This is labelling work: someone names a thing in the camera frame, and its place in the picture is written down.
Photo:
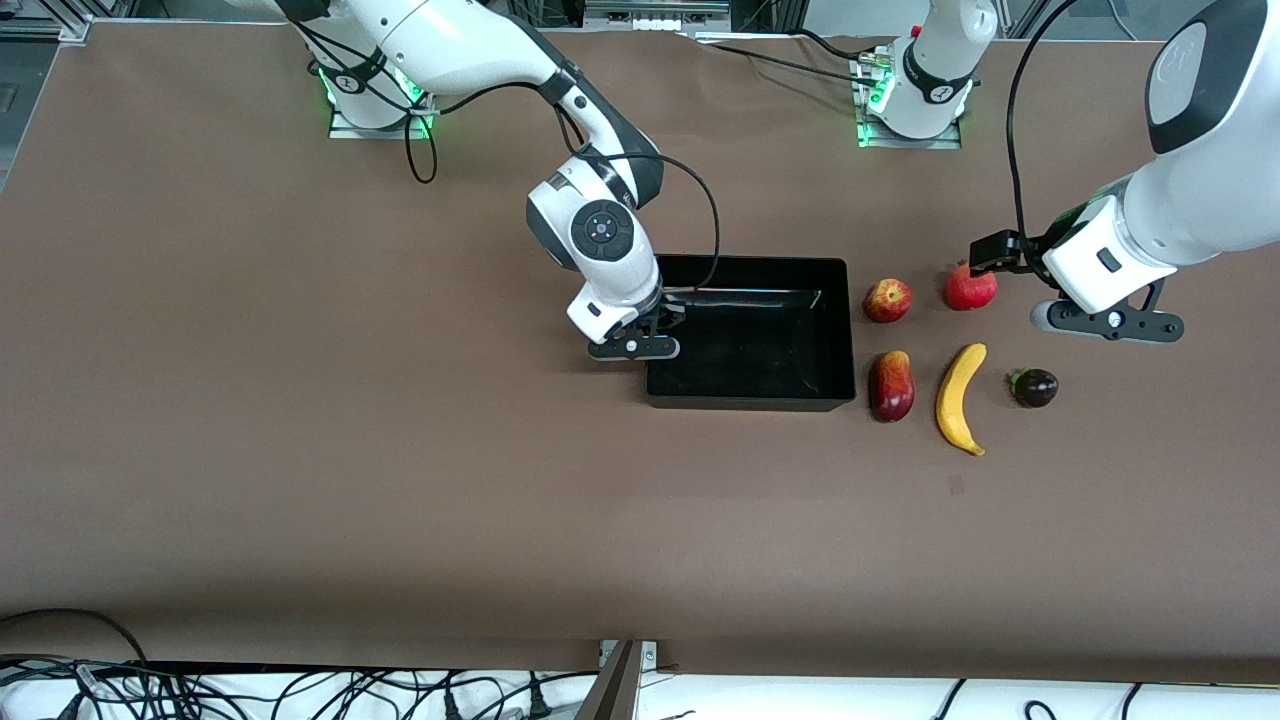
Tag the red yellow apple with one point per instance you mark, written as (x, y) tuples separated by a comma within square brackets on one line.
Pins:
[(888, 300)]

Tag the yellow banana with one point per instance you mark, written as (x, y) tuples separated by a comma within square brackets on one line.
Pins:
[(958, 395)]

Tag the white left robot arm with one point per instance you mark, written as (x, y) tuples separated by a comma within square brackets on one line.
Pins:
[(1220, 200)]

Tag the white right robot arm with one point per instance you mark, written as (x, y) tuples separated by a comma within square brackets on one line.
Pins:
[(450, 40)]

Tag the black plastic box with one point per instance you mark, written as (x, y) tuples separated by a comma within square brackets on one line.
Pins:
[(750, 350)]

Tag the red pomegranate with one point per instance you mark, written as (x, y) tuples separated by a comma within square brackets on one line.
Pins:
[(970, 288)]

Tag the small dark purple eggplant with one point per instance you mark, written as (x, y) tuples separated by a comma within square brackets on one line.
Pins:
[(1036, 388)]

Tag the red orange mango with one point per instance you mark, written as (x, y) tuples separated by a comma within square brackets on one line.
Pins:
[(892, 388)]

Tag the white power strip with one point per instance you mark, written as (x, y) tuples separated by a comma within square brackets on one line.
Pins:
[(660, 22)]

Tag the dark slanted pole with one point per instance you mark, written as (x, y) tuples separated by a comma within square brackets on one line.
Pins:
[(610, 695)]

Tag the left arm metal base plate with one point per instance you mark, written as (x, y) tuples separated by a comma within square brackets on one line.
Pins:
[(870, 140)]

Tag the small metal bracket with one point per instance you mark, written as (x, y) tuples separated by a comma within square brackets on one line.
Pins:
[(650, 655)]

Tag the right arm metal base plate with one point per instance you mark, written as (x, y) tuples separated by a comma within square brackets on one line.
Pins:
[(345, 128)]

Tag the aluminium frame profile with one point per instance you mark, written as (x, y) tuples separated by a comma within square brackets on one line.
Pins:
[(40, 30)]

